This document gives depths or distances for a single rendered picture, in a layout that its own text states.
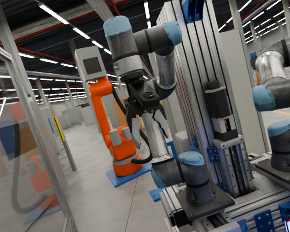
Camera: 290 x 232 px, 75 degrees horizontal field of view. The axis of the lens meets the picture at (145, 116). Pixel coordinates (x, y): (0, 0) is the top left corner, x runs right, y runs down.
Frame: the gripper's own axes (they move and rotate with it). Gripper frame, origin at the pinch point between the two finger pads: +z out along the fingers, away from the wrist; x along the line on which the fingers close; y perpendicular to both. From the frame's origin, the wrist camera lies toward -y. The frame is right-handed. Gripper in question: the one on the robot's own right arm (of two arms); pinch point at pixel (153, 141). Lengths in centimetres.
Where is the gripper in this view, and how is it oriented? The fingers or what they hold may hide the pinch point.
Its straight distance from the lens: 55.0
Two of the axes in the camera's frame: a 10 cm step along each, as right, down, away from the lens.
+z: 2.9, 9.5, 1.3
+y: -3.0, -0.4, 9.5
